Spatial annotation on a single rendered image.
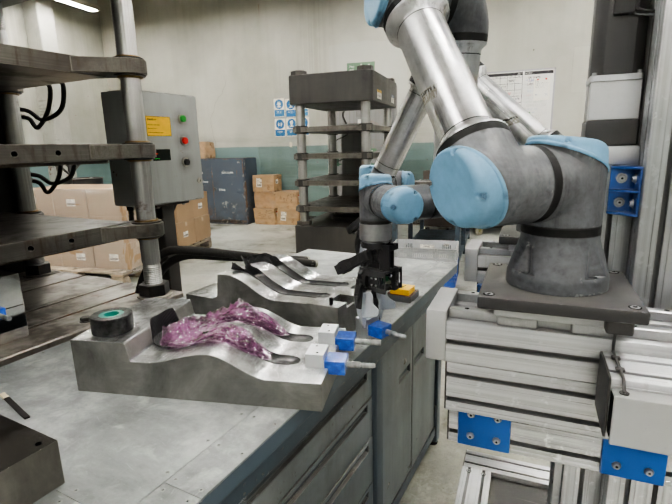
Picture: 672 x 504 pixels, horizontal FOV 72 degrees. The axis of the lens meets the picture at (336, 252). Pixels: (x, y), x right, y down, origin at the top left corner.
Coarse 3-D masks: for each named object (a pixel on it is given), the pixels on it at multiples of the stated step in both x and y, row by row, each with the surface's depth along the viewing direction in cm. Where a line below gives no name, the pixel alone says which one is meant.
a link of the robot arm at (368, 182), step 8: (368, 176) 104; (376, 176) 102; (384, 176) 103; (360, 184) 105; (368, 184) 103; (376, 184) 102; (392, 184) 105; (360, 192) 105; (368, 192) 102; (360, 200) 106; (368, 200) 101; (360, 208) 106; (368, 208) 103; (360, 216) 107; (368, 216) 104; (376, 216) 104; (368, 224) 105; (376, 224) 104
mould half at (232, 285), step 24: (264, 264) 136; (288, 264) 141; (216, 288) 139; (240, 288) 124; (264, 288) 124; (288, 288) 128; (312, 288) 128; (336, 288) 126; (288, 312) 118; (312, 312) 114; (336, 312) 111
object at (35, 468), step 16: (0, 416) 72; (0, 432) 68; (16, 432) 67; (32, 432) 67; (0, 448) 64; (16, 448) 64; (32, 448) 64; (48, 448) 64; (0, 464) 61; (16, 464) 61; (32, 464) 63; (48, 464) 65; (0, 480) 59; (16, 480) 61; (32, 480) 63; (48, 480) 65; (64, 480) 67; (0, 496) 59; (16, 496) 61; (32, 496) 63
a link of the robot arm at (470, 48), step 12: (468, 0) 84; (480, 0) 85; (456, 12) 84; (468, 12) 85; (480, 12) 86; (456, 24) 86; (468, 24) 86; (480, 24) 87; (456, 36) 87; (468, 36) 87; (480, 36) 87; (468, 48) 88; (480, 48) 90; (468, 60) 89; (432, 216) 99
